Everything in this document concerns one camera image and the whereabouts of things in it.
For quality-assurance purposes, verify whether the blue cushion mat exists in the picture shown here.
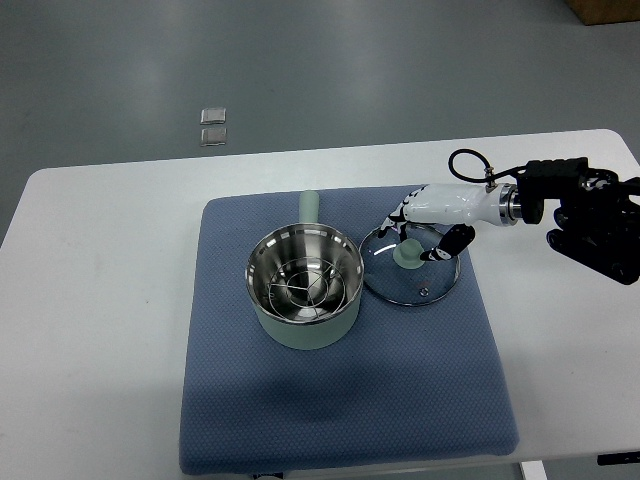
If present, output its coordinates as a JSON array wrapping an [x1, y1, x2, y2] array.
[[179, 192, 519, 475]]

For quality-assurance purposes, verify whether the glass lid green knob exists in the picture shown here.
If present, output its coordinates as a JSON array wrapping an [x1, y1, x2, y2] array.
[[360, 223, 460, 306]]

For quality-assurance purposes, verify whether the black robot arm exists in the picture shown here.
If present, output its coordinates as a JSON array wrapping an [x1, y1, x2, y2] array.
[[516, 157, 639, 285]]

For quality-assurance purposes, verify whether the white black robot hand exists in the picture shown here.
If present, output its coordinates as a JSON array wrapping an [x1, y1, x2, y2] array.
[[378, 184, 523, 269]]

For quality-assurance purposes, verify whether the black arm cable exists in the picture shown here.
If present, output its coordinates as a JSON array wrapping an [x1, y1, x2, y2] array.
[[447, 148, 529, 194]]

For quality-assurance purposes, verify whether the brown cardboard box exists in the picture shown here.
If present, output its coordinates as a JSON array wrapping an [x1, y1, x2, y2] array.
[[565, 0, 640, 26]]

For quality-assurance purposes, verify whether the wire steaming rack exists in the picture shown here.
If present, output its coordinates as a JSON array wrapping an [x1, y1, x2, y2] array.
[[266, 257, 348, 322]]

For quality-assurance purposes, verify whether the upper floor metal plate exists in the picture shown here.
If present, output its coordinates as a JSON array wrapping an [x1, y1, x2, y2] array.
[[200, 107, 226, 125]]

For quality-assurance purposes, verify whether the green pot steel interior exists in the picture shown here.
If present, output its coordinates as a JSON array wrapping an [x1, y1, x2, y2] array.
[[245, 190, 364, 350]]

